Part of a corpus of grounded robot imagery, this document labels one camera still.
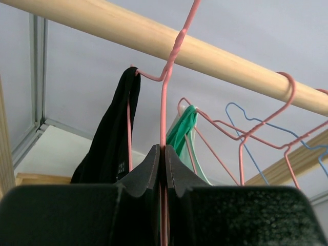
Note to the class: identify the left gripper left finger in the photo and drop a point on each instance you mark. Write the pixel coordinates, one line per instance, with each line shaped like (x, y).
(142, 181)

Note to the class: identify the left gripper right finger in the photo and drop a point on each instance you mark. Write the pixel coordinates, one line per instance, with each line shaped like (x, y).
(179, 177)

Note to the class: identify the black tank top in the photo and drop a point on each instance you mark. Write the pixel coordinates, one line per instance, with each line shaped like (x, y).
(108, 159)

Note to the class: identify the white tank top on pink hanger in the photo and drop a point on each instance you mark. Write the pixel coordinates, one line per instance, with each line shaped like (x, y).
(185, 157)

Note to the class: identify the green tank top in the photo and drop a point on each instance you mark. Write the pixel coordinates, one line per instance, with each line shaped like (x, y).
(182, 126)

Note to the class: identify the wooden clothes rack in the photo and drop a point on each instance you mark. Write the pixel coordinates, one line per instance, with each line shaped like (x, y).
(90, 44)

